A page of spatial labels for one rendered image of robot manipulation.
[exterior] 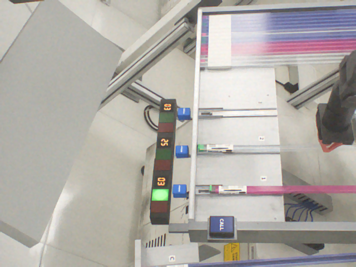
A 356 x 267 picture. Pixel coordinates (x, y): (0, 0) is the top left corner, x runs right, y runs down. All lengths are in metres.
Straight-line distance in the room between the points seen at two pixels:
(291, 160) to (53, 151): 0.84
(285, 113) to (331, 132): 0.68
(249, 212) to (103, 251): 0.84
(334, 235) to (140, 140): 1.21
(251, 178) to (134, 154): 1.00
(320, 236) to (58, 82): 0.67
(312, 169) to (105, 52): 0.80
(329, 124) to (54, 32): 0.67
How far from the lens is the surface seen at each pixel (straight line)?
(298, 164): 1.79
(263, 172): 1.25
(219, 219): 1.14
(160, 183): 1.26
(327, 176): 1.91
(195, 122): 1.31
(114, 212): 2.01
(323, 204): 1.72
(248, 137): 1.30
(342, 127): 1.19
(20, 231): 1.09
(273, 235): 1.19
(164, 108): 1.39
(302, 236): 1.20
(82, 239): 1.90
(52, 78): 1.29
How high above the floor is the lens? 1.52
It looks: 39 degrees down
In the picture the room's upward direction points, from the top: 56 degrees clockwise
